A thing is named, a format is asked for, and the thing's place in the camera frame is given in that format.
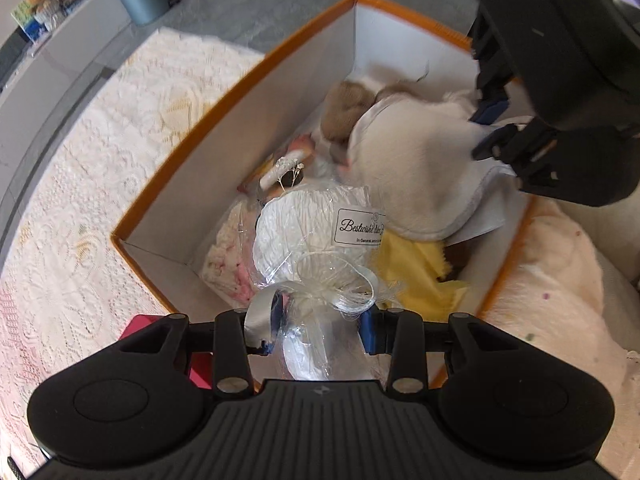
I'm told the brown plush toy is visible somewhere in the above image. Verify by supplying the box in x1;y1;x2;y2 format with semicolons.
320;80;420;144

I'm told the cream towel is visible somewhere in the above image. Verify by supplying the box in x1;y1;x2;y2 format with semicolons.
347;92;513;242

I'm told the lace table cover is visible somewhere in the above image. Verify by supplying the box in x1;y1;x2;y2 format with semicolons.
1;27;262;479

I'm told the magenta Wonderlab box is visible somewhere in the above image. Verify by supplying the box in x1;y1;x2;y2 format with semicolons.
117;313;219;391

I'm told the orange cardboard box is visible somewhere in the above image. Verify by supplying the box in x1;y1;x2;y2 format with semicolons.
109;0;537;391

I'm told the Deeyeo wipes packet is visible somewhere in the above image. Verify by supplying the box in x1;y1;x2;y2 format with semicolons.
236;133;316;204

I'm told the pink crochet piece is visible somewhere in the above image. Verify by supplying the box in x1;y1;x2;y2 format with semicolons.
200;196;258;308

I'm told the white gift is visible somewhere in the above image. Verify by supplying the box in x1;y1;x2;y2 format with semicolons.
252;157;399;380

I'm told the yellow cleaning cloth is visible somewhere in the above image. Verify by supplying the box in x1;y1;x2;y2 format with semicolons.
372;230;469;322

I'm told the teddy bear bouquet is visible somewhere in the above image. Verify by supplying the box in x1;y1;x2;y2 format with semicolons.
26;0;64;32

